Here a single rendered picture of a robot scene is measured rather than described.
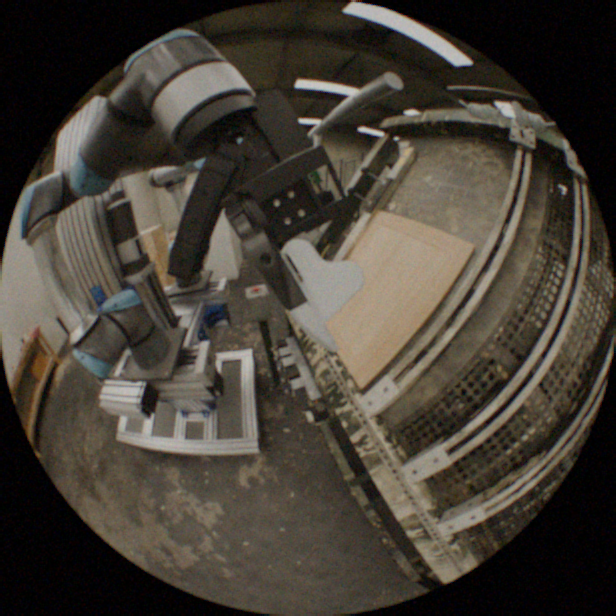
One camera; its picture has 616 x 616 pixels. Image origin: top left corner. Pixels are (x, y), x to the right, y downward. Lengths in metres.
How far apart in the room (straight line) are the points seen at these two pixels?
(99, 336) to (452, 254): 0.94
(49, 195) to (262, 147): 0.51
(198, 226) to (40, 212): 0.47
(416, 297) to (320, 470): 1.25
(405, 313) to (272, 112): 0.55
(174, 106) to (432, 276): 0.61
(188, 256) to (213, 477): 1.53
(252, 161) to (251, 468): 1.51
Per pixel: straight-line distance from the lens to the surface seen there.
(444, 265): 0.59
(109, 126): 0.22
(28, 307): 5.25
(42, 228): 0.55
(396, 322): 0.58
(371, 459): 0.63
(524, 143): 0.82
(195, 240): 0.16
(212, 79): 0.16
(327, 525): 1.49
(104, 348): 0.54
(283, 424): 1.51
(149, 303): 0.83
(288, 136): 0.15
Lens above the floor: 1.44
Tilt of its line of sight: 38 degrees down
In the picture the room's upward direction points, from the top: straight up
